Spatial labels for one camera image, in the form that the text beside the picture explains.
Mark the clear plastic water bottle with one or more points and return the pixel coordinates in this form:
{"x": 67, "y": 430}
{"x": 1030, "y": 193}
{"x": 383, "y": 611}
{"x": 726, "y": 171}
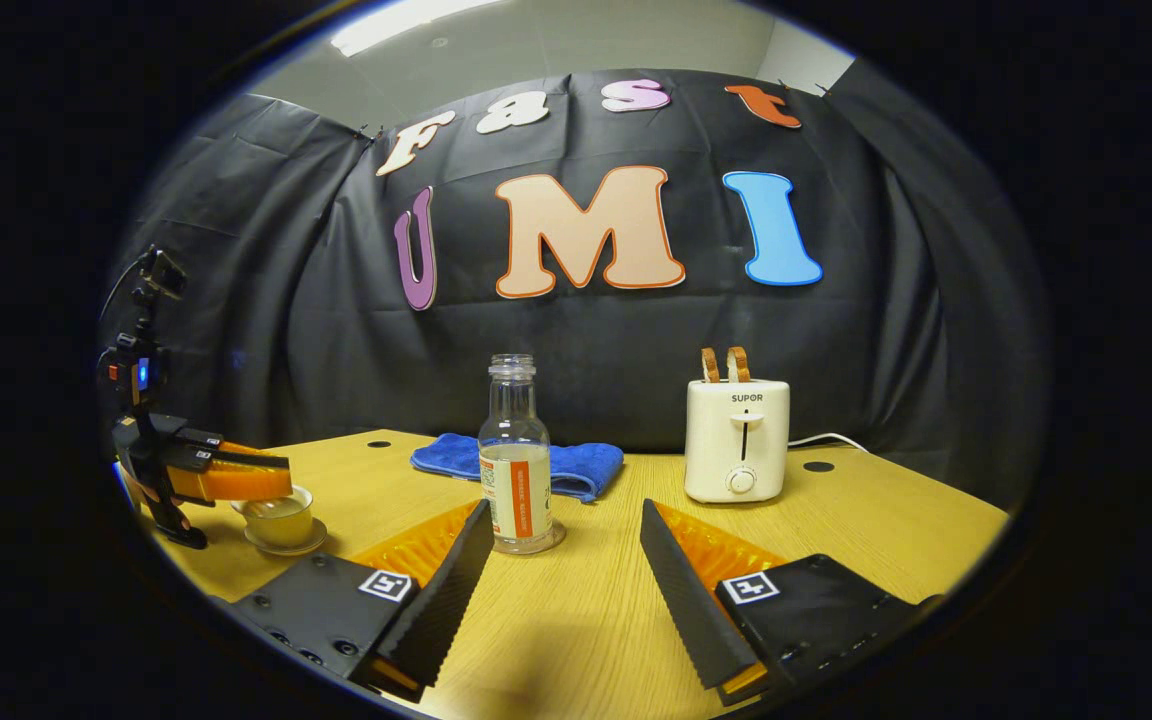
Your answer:
{"x": 516, "y": 480}

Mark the toast bread slice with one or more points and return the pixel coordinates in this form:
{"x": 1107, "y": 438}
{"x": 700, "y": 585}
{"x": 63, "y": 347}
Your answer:
{"x": 710, "y": 365}
{"x": 738, "y": 364}

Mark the blue folded towel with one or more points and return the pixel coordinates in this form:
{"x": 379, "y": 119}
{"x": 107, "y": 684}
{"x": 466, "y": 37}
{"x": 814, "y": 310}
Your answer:
{"x": 586, "y": 470}

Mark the white ceramic saucer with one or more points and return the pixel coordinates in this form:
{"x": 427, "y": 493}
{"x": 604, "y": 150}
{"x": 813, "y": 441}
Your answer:
{"x": 316, "y": 542}

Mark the black backdrop cloth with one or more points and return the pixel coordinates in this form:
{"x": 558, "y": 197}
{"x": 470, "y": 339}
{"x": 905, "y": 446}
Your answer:
{"x": 336, "y": 300}

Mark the white toaster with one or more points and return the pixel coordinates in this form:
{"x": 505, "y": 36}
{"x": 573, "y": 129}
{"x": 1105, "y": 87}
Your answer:
{"x": 736, "y": 440}

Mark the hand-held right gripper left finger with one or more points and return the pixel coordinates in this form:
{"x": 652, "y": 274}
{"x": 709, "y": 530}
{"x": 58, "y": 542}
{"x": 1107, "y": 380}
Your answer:
{"x": 446, "y": 590}

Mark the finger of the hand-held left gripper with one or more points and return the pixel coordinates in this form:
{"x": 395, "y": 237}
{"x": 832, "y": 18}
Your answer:
{"x": 236, "y": 480}
{"x": 211, "y": 438}

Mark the white ceramic teacup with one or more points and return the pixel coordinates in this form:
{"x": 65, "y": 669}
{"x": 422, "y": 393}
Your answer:
{"x": 281, "y": 530}

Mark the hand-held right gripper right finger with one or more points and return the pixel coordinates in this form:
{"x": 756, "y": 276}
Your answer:
{"x": 691, "y": 600}

